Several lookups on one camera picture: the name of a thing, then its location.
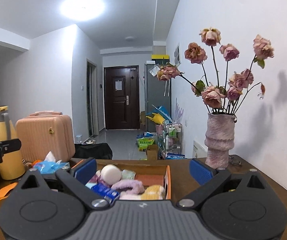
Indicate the white round puff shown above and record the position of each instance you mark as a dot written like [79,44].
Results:
[111,174]

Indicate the dark brown entrance door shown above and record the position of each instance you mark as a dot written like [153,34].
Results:
[121,100]

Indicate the iridescent plastic bag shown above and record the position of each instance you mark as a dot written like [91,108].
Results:
[129,174]

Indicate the wall picture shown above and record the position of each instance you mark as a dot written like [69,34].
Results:
[177,53]

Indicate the pink textured vase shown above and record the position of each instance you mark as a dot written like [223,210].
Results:
[219,140]

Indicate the purple fuzzy headband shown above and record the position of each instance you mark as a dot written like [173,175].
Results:
[131,186]

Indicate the yellow thermos jug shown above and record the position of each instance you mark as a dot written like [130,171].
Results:
[8,165]

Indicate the white and yellow plush sheep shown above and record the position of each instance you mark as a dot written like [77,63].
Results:
[153,192]

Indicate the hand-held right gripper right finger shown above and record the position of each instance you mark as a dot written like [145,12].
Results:
[202,172]

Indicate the small cardboard box on floor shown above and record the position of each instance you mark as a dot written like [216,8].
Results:
[152,152]

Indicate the silver hanging strip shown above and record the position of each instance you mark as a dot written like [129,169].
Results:
[167,88]

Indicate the yellow box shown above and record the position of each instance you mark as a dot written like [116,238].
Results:
[160,57]

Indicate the blue and yellow bags pile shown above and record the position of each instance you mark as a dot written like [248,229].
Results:
[158,116]

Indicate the white flat panel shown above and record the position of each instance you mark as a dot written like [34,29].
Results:
[199,150]

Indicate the dried pink roses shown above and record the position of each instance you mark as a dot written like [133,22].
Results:
[212,97]

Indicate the green packets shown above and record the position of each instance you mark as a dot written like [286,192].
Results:
[146,144]

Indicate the clear plastic bag on refrigerator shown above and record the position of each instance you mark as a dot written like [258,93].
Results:
[155,70]

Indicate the grey refrigerator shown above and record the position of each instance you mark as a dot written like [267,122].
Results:
[156,97]

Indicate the round ceiling light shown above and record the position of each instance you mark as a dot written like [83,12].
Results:
[82,7]

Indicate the small orange fruit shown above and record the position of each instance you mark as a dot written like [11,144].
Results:
[36,163]

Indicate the small ceiling lamp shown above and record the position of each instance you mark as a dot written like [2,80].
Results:
[130,38]

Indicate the dark side door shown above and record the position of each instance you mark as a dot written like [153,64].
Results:
[92,100]

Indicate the brown layered sponge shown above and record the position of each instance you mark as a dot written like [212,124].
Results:
[149,180]

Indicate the red cardboard box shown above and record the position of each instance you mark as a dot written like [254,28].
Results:
[146,169]

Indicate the blue tissue pack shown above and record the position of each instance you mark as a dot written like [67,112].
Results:
[51,166]

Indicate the clear containers on floor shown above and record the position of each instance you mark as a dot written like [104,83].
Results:
[90,141]

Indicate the pink ribbed suitcase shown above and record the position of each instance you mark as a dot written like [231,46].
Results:
[46,140]

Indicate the black fabric bag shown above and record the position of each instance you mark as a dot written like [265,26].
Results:
[93,151]

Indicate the blue packet on floor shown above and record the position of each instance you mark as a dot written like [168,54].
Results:
[176,156]

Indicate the blue packet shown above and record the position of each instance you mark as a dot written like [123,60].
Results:
[106,192]
[176,156]

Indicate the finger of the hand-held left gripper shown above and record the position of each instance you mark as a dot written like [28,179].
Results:
[12,147]

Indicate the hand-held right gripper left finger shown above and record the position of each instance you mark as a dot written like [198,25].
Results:
[84,171]

